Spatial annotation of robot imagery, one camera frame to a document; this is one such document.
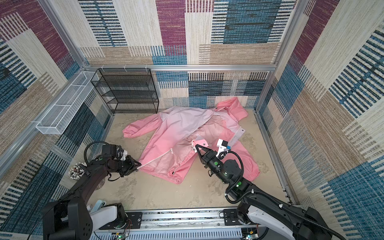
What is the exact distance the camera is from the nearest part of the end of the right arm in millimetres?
628

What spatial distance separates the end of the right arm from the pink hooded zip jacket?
0.62 feet

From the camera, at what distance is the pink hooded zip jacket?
2.94 feet
